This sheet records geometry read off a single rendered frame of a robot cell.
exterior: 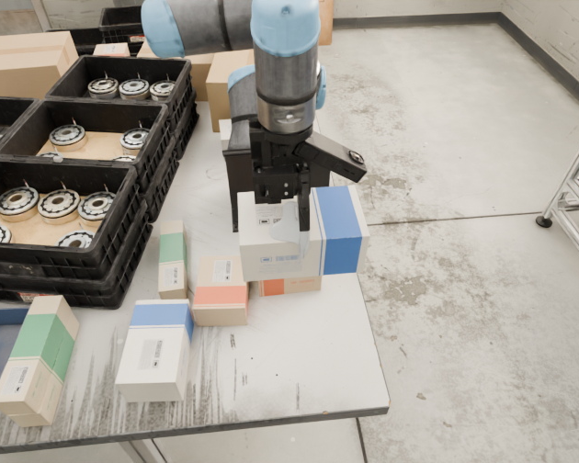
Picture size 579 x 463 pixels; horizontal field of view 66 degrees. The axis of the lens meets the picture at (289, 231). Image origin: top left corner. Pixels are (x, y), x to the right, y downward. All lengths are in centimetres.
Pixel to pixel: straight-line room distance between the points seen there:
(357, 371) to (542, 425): 104
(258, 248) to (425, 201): 192
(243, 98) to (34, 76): 93
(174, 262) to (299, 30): 79
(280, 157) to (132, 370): 57
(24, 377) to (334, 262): 65
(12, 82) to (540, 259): 237
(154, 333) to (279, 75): 67
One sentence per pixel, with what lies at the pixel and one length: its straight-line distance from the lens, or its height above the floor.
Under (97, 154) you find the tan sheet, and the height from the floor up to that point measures 83.
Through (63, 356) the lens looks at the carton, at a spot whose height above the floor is 73.
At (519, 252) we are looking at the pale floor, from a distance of 244.
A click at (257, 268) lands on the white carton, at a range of 71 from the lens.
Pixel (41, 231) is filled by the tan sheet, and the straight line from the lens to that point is 128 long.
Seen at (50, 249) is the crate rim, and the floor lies 93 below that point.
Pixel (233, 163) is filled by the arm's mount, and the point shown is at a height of 95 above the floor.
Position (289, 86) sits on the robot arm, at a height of 138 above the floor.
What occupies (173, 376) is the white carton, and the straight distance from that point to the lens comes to 97.
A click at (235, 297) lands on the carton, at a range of 106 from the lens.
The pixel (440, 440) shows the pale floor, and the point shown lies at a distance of 181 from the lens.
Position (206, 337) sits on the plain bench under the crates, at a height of 70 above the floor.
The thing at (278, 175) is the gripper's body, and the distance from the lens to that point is 61.
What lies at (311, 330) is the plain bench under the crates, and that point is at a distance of 110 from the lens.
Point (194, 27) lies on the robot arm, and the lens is 63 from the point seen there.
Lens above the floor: 164
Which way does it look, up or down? 46 degrees down
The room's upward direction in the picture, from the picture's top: straight up
